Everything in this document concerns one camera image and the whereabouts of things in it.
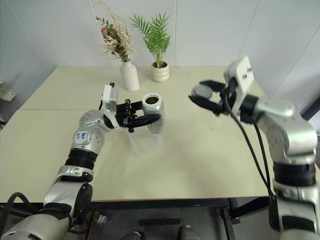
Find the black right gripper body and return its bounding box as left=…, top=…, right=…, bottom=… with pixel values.
left=218, top=79, right=240, bottom=117

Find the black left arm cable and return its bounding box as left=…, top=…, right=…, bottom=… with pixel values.
left=0, top=191, right=74, bottom=232

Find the green palm plant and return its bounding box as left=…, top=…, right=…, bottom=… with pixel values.
left=129, top=12, right=174, bottom=69

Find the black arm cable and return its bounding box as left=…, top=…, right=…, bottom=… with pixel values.
left=223, top=91, right=274, bottom=199
left=0, top=191, right=74, bottom=232
left=253, top=121, right=274, bottom=195

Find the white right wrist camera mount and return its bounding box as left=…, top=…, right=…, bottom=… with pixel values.
left=222, top=55, right=256, bottom=114

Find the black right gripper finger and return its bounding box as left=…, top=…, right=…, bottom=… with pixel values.
left=188, top=95, right=223, bottom=116
left=198, top=79, right=227, bottom=92

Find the white ribbed plant pot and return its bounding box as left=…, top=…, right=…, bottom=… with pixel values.
left=150, top=61, right=171, bottom=83

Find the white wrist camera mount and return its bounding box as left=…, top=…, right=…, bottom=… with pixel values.
left=100, top=83, right=120, bottom=129
left=222, top=55, right=256, bottom=114

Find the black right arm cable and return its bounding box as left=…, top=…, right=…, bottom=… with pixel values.
left=223, top=91, right=274, bottom=199
left=253, top=121, right=274, bottom=195

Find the clear plastic square container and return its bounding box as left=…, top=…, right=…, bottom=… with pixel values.
left=127, top=122, right=165, bottom=157

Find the beige wall bracket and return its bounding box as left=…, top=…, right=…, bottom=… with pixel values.
left=0, top=80, right=17, bottom=102

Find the dark door frame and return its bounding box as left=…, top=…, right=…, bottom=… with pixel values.
left=299, top=96, right=320, bottom=121

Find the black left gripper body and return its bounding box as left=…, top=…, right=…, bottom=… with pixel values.
left=115, top=99, right=139, bottom=134

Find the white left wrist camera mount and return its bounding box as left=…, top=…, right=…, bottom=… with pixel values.
left=100, top=83, right=120, bottom=129

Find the silver red can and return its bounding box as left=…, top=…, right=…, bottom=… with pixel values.
left=141, top=92, right=166, bottom=136

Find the small clear plastic piece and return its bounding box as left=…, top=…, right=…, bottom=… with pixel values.
left=95, top=214, right=109, bottom=225

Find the rusty metal bar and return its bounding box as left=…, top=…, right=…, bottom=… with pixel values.
left=216, top=206, right=236, bottom=240

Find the round jar lid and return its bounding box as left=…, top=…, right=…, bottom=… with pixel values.
left=191, top=83, right=214, bottom=100

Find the white ceramic vase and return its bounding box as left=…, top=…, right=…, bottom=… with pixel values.
left=119, top=59, right=140, bottom=92

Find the dried flower bouquet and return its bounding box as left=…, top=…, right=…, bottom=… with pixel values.
left=93, top=0, right=137, bottom=63

